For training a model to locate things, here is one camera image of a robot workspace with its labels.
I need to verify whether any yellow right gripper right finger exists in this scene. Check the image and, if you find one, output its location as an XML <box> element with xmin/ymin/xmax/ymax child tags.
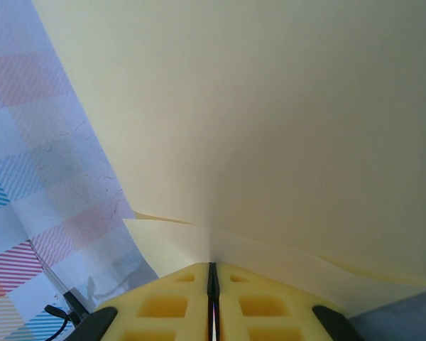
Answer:
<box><xmin>212</xmin><ymin>261</ymin><xmax>365</xmax><ymax>341</ymax></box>

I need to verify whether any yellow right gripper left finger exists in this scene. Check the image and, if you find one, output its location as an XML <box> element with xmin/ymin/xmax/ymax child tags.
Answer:
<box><xmin>76</xmin><ymin>261</ymin><xmax>214</xmax><ymax>341</ymax></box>

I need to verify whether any yellow paper sheet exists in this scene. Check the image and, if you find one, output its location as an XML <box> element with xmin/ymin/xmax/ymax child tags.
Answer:
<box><xmin>31</xmin><ymin>0</ymin><xmax>426</xmax><ymax>317</ymax></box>

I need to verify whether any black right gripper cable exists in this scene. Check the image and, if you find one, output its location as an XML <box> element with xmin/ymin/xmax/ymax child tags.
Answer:
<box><xmin>43</xmin><ymin>290</ymin><xmax>93</xmax><ymax>341</ymax></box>

